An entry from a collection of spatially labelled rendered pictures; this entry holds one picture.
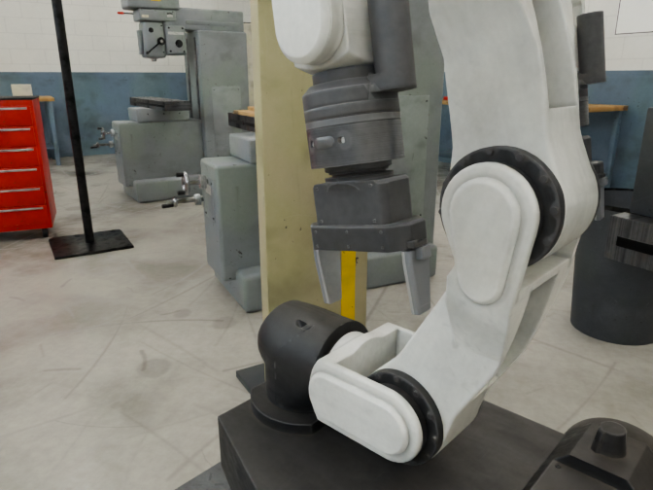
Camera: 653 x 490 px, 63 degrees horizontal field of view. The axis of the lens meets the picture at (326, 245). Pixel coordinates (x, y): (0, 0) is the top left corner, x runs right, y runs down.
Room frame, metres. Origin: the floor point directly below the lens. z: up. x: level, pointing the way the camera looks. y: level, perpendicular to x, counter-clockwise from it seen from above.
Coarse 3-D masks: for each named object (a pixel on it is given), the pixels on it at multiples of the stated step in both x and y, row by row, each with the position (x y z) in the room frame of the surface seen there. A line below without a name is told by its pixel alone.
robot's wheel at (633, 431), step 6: (582, 420) 0.81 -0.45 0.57; (588, 420) 0.80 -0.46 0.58; (594, 420) 0.79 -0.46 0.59; (600, 420) 0.78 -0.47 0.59; (606, 420) 0.78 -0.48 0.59; (612, 420) 0.77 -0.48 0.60; (618, 420) 0.77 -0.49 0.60; (576, 426) 0.80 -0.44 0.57; (624, 426) 0.75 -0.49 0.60; (630, 426) 0.75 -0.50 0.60; (630, 432) 0.74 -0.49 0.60; (636, 432) 0.74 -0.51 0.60; (642, 432) 0.74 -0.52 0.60; (636, 438) 0.73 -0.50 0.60; (642, 438) 0.73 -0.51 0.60; (648, 438) 0.73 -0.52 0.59; (648, 444) 0.72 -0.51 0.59
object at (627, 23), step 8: (624, 0) 5.51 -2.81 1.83; (632, 0) 5.45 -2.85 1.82; (640, 0) 5.38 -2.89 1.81; (648, 0) 5.31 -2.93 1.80; (624, 8) 5.50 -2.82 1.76; (632, 8) 5.44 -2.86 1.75; (640, 8) 5.37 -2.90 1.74; (648, 8) 5.30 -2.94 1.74; (624, 16) 5.49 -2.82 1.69; (632, 16) 5.43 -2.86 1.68; (640, 16) 5.35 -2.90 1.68; (648, 16) 5.29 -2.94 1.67; (616, 24) 5.55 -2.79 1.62; (624, 24) 5.48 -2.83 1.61; (632, 24) 5.42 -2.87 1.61; (640, 24) 5.34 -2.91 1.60; (648, 24) 5.28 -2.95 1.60; (616, 32) 5.54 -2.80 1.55; (624, 32) 5.47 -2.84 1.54; (632, 32) 5.40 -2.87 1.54; (640, 32) 5.33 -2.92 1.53; (648, 32) 5.27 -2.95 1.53
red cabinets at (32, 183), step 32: (0, 96) 4.03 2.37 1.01; (32, 96) 4.03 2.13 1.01; (0, 128) 3.72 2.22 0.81; (32, 128) 3.79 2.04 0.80; (0, 160) 3.71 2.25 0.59; (32, 160) 3.78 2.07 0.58; (0, 192) 3.69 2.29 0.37; (32, 192) 3.77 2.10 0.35; (0, 224) 3.68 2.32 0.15; (32, 224) 3.76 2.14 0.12
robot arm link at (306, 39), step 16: (272, 0) 0.50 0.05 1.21; (288, 0) 0.48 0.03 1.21; (304, 0) 0.47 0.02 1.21; (320, 0) 0.46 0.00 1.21; (336, 0) 0.47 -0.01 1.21; (288, 16) 0.48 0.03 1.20; (304, 16) 0.47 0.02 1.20; (320, 16) 0.46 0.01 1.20; (336, 16) 0.46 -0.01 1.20; (288, 32) 0.48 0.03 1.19; (304, 32) 0.47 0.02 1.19; (320, 32) 0.46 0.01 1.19; (336, 32) 0.47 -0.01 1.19; (288, 48) 0.48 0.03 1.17; (304, 48) 0.47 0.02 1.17; (320, 48) 0.46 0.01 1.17; (336, 48) 0.47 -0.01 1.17; (304, 64) 0.48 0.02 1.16; (320, 64) 0.49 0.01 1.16
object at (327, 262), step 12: (324, 252) 0.52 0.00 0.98; (336, 252) 0.53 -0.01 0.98; (324, 264) 0.51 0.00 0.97; (336, 264) 0.53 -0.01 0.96; (324, 276) 0.51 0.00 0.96; (336, 276) 0.52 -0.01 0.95; (324, 288) 0.51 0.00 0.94; (336, 288) 0.52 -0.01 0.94; (324, 300) 0.51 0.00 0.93; (336, 300) 0.52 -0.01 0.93
